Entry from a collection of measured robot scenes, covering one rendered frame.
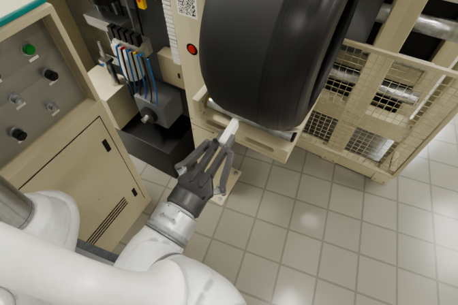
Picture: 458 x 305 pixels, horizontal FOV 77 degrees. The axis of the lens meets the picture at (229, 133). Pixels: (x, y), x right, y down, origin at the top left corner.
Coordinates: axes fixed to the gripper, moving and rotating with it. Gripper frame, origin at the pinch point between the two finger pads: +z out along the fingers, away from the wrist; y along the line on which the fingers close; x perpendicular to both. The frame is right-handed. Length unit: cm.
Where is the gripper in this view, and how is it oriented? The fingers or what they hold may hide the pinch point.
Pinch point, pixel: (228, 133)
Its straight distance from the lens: 66.8
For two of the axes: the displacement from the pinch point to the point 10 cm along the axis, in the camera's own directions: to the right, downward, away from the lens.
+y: -8.7, -3.9, 2.9
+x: 0.7, 5.0, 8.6
